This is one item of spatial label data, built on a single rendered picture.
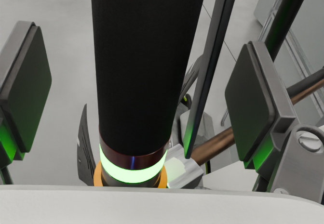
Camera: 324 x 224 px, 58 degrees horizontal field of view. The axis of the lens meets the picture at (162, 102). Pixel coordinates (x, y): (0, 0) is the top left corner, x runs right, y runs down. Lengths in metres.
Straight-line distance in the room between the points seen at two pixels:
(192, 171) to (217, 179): 0.52
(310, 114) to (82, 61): 1.92
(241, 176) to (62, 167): 1.47
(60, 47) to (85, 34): 0.30
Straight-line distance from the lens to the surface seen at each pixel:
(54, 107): 2.31
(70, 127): 2.17
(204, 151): 0.23
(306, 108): 1.32
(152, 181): 0.16
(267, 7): 3.40
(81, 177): 0.86
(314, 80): 0.32
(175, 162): 0.21
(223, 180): 0.73
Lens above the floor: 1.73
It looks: 48 degrees down
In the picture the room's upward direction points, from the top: 11 degrees clockwise
